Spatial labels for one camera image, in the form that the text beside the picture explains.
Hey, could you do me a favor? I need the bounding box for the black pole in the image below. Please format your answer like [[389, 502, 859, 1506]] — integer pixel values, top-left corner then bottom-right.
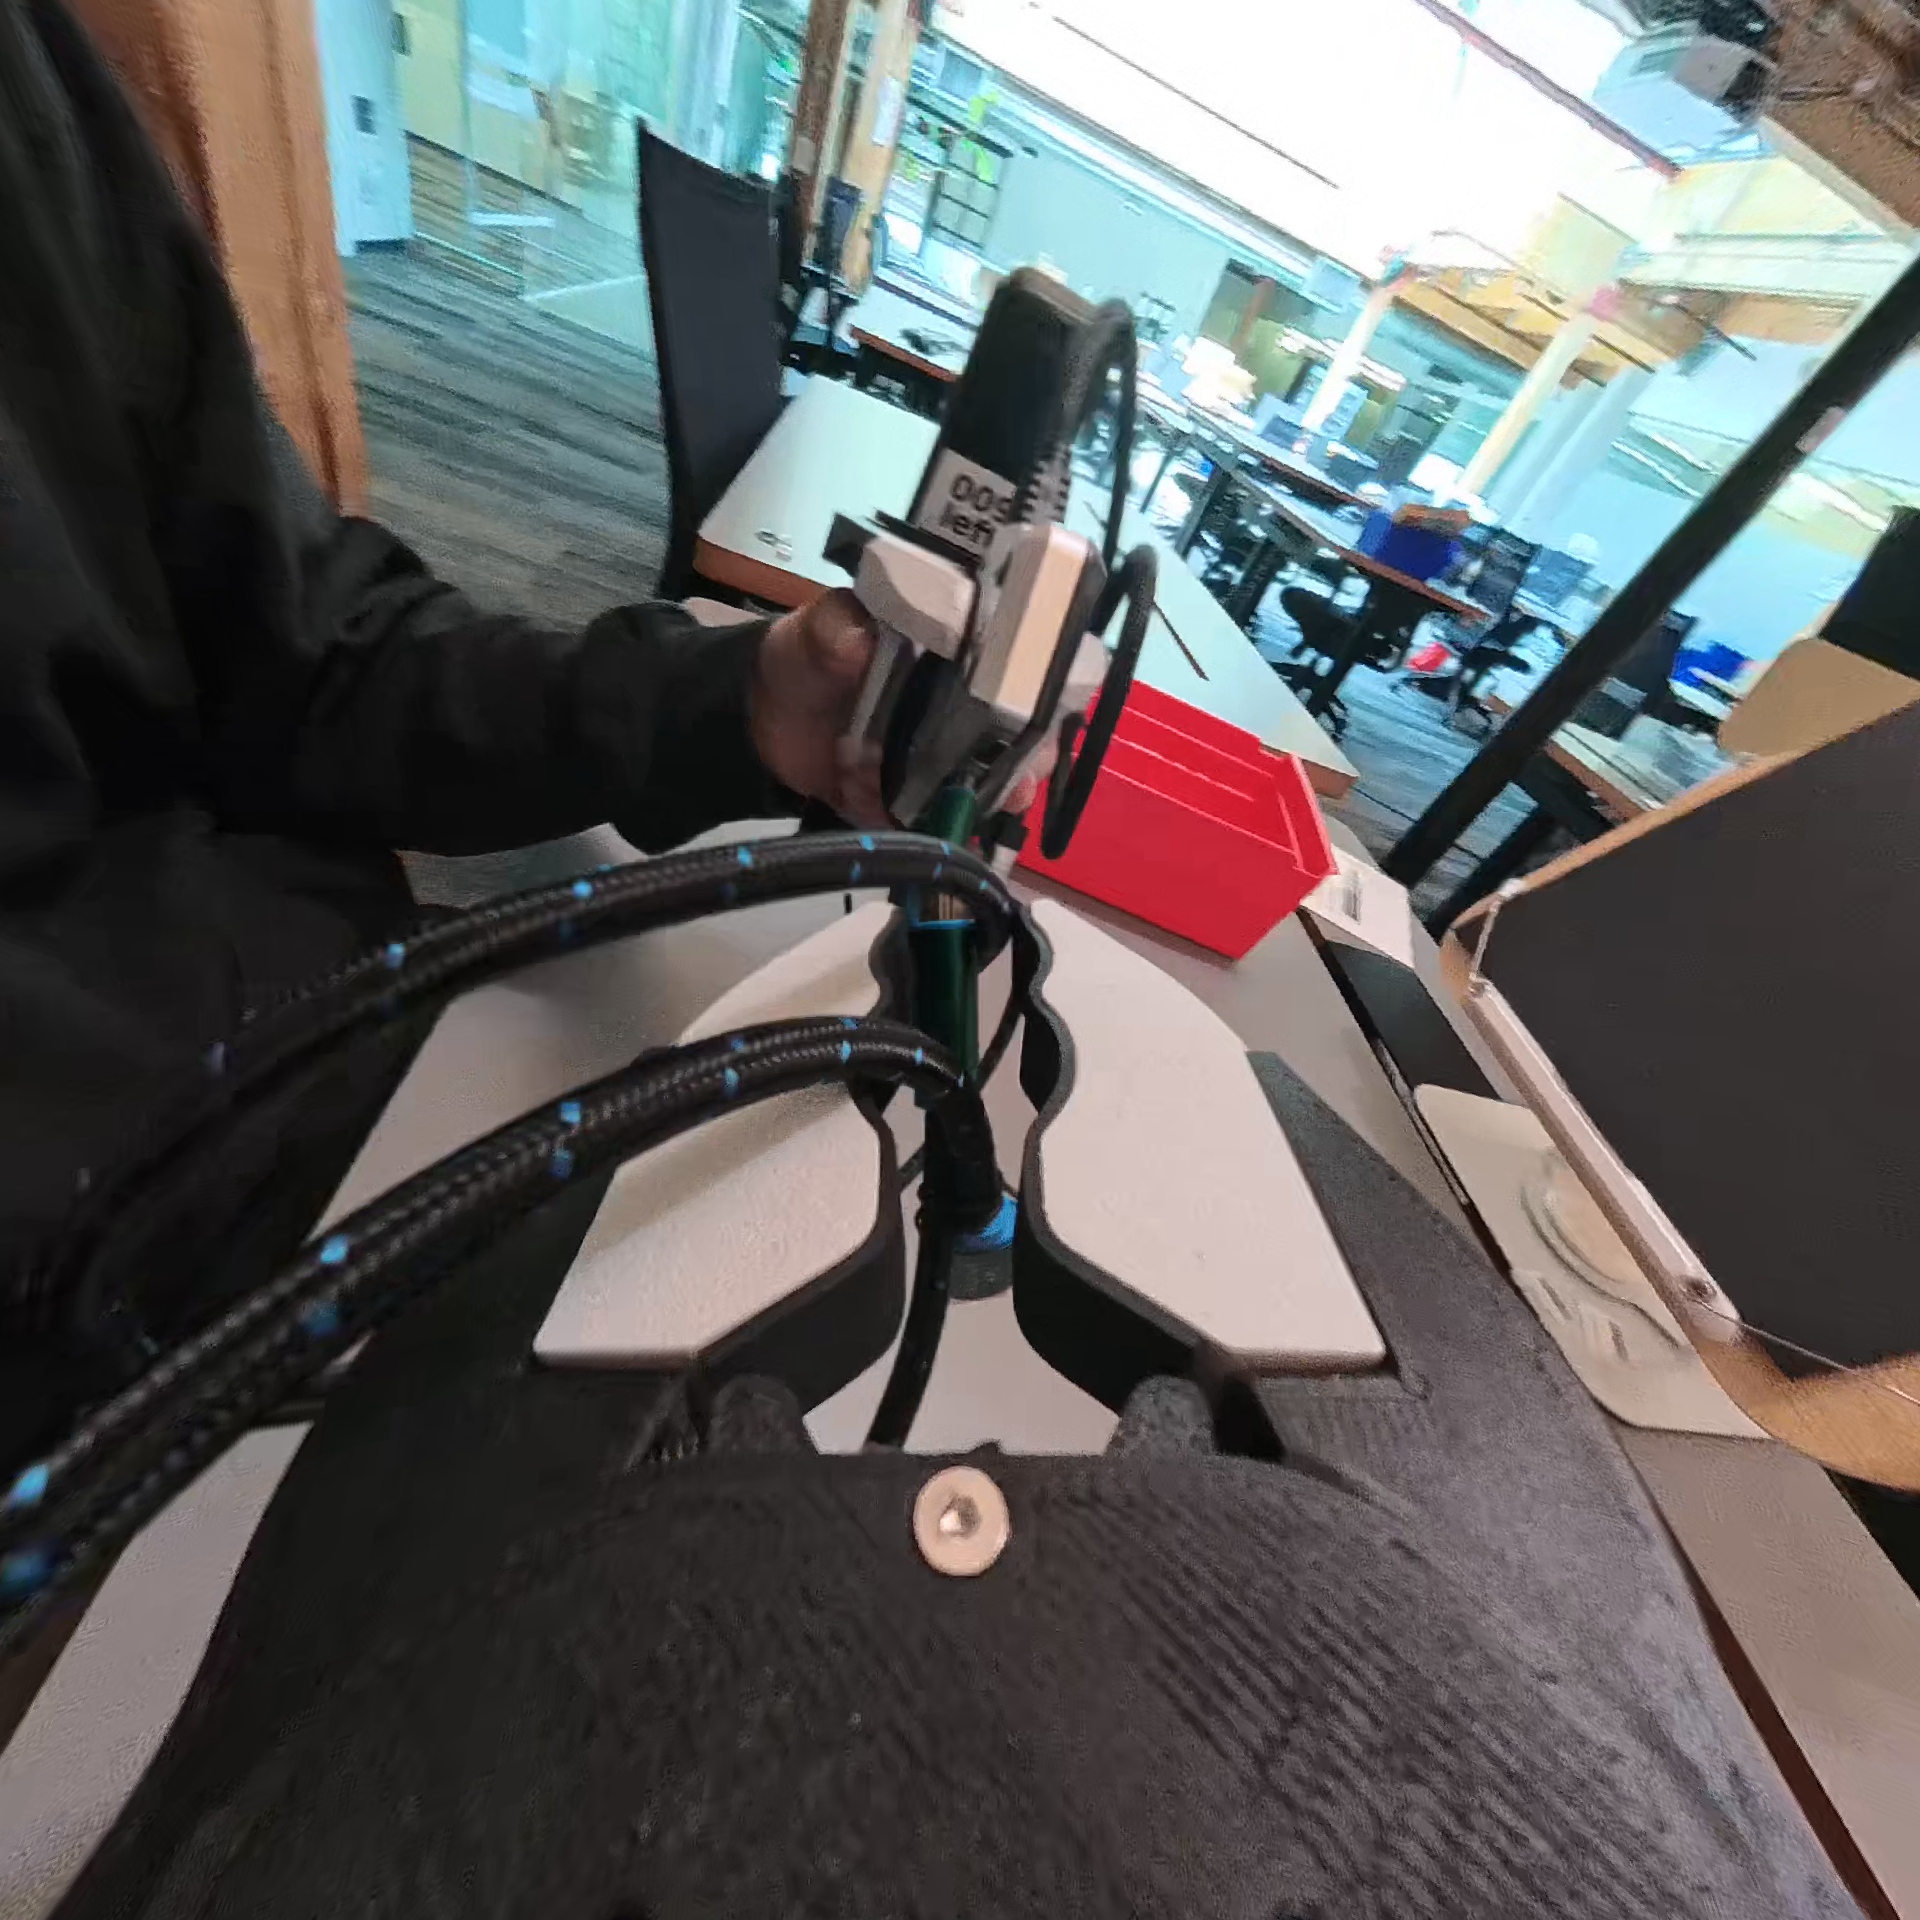
[[1380, 255, 1920, 889]]

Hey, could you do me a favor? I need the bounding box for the red plastic bin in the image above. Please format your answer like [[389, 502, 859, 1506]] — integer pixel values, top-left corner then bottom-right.
[[1012, 678, 1341, 962]]

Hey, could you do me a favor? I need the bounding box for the person's left forearm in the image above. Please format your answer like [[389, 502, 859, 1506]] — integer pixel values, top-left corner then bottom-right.
[[301, 510, 799, 865]]

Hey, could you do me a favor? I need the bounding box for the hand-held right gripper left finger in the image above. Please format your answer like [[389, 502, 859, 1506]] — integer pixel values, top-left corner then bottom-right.
[[533, 906, 910, 1370]]

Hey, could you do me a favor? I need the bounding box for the blue bin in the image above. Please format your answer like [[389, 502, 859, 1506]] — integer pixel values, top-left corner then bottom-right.
[[1357, 507, 1464, 584]]

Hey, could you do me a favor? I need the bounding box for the grey desk with wooden edge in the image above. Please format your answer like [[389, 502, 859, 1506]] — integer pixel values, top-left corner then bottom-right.
[[692, 375, 1360, 798]]

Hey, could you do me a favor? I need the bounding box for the black panel with wooden edge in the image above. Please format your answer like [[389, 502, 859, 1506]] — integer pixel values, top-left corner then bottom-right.
[[1441, 704, 1920, 1488]]

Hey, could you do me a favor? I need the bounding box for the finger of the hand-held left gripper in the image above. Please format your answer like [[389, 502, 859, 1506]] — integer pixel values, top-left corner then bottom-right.
[[974, 524, 1117, 740]]

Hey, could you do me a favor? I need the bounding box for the black mesh chair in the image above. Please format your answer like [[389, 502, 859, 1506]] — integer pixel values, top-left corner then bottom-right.
[[635, 121, 799, 603]]

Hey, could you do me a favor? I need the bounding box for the white stand base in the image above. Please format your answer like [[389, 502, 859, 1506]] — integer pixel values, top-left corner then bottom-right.
[[1410, 1081, 1773, 1443]]

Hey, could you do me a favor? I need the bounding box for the person's left hand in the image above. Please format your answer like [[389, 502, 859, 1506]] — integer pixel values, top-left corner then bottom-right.
[[750, 588, 910, 829]]

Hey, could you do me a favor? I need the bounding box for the white paper sheet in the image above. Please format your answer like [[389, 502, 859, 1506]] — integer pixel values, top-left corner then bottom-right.
[[1303, 863, 1420, 971]]

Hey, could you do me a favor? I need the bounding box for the white clamp bar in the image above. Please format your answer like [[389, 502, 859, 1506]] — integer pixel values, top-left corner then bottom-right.
[[1463, 975, 1742, 1339]]

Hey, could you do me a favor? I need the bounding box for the person's black jacket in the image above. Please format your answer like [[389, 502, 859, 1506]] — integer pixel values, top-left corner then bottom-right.
[[0, 0, 438, 1323]]

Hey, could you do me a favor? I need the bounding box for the braided cable with green plug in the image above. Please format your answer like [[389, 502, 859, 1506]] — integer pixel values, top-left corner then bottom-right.
[[194, 780, 1045, 1455], [0, 1017, 1027, 1639]]

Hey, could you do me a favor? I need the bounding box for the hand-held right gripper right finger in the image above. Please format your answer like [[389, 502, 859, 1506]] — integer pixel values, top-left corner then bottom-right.
[[1017, 896, 1393, 1416]]

